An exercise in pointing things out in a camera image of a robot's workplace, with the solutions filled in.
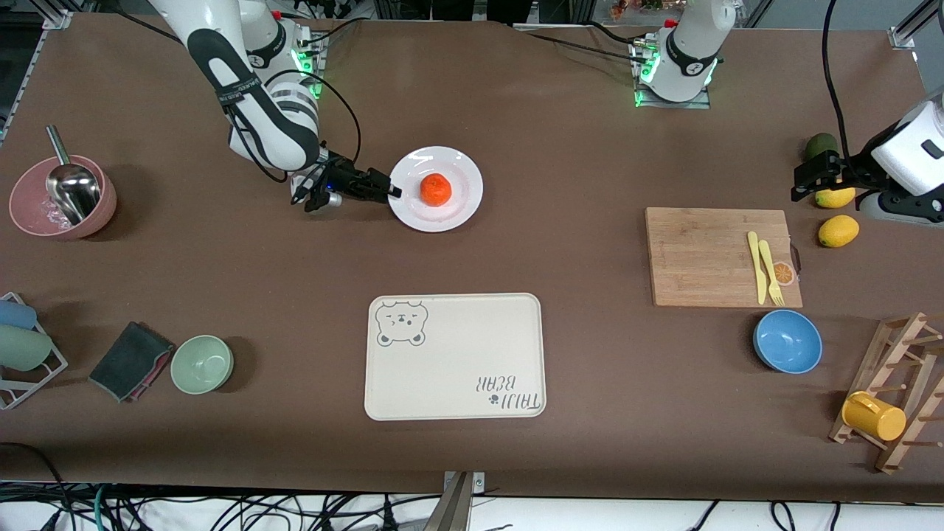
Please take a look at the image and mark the orange mandarin fruit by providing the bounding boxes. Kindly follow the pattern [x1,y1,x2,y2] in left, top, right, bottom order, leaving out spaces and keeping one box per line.
[420,173,452,207]

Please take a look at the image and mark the white round plate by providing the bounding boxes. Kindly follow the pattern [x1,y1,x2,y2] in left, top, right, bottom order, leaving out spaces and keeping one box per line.
[387,146,485,233]

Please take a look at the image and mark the green avocado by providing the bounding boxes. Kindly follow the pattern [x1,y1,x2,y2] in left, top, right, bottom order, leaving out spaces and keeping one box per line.
[805,133,840,163]

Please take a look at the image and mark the yellow plastic fork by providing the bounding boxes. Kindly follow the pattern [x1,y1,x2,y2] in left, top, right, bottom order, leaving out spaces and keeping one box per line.
[759,240,785,308]

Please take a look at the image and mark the yellow plastic knife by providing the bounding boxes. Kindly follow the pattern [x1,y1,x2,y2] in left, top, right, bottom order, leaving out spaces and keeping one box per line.
[747,231,768,305]

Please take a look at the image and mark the wooden cutting board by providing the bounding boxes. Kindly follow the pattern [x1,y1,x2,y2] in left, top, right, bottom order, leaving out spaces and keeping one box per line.
[645,207,804,309]

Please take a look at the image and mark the blue bowl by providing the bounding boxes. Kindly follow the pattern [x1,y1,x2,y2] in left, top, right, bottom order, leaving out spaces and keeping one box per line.
[753,309,824,375]

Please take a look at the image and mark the wooden mug rack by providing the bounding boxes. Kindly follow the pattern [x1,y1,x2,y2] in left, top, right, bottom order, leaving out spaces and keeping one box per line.
[828,312,944,474]

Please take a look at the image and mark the cream tray with bear print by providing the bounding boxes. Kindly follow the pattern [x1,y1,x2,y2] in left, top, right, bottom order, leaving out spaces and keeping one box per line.
[364,293,547,422]

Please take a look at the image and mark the light green bowl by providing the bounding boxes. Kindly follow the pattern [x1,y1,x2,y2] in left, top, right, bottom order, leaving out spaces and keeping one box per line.
[170,335,235,395]

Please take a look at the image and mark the yellow mug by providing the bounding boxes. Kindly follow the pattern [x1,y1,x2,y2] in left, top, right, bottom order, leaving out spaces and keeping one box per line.
[841,391,907,442]

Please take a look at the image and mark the metal scoop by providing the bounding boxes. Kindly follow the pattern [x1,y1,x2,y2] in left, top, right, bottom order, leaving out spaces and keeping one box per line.
[46,125,102,226]

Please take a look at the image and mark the dark grey folded cloth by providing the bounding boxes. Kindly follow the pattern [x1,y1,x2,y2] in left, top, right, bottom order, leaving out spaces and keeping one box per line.
[88,321,176,403]

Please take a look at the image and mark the clear ice cubes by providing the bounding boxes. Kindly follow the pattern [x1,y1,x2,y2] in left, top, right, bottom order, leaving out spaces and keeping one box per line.
[33,203,72,230]

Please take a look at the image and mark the pink bowl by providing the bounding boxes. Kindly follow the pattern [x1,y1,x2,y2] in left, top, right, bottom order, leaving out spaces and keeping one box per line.
[9,155,117,240]

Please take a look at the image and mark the blue cup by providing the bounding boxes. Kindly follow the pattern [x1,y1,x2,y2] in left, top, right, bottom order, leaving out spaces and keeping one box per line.
[0,299,38,330]

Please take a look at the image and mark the light green cup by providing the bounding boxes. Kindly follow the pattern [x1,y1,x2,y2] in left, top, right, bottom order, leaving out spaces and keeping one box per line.
[0,325,53,372]

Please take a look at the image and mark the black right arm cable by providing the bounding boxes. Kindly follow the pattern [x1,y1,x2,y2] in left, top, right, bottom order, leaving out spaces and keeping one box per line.
[221,70,362,185]

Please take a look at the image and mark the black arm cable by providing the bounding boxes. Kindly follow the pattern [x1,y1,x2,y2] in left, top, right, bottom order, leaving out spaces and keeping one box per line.
[821,0,856,163]
[221,70,362,185]

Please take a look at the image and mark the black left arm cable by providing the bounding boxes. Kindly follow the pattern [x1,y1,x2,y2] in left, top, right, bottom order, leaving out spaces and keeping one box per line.
[821,0,856,163]

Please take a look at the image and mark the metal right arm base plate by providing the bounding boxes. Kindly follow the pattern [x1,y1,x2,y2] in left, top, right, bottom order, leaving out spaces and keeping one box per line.
[245,33,327,100]

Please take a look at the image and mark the aluminium frame rail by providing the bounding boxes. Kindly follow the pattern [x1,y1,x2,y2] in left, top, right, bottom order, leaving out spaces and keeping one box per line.
[0,6,74,141]
[889,0,944,51]

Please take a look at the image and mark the black base cable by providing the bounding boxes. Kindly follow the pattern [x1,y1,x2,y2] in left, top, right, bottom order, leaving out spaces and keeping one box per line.
[514,22,650,60]
[310,16,364,45]

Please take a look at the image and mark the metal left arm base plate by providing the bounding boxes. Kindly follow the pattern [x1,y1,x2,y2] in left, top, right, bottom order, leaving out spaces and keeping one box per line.
[633,37,712,110]

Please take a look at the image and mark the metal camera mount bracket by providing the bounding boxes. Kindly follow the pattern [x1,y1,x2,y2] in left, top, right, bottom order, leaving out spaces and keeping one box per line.
[435,471,486,531]

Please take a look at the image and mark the white wire cup rack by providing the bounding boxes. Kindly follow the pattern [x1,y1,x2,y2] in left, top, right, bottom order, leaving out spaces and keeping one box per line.
[0,292,69,411]

